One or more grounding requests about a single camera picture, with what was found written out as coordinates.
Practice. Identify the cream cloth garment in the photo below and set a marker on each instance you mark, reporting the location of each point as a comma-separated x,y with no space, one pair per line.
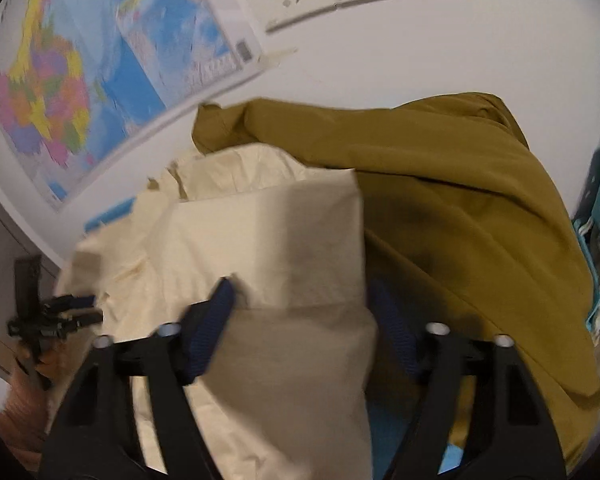
260,260

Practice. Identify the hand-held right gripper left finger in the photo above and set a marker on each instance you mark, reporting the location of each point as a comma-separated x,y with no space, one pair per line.
214,327

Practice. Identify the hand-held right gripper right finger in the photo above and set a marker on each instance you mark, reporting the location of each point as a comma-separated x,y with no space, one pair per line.
391,327

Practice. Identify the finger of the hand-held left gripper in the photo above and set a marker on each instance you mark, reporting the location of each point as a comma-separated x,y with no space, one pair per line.
80,321
72,302

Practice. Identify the person's left hand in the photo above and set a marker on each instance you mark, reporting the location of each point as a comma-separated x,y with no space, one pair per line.
55,357

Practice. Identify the person's left forearm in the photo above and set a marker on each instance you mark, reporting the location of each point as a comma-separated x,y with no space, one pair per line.
22,420

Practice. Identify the colourful wall map poster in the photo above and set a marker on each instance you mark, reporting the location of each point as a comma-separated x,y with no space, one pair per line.
80,85

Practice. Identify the white tape strip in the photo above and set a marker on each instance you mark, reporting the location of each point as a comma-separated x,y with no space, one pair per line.
277,56

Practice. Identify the olive brown garment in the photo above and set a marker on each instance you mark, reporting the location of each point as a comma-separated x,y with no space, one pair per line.
455,200

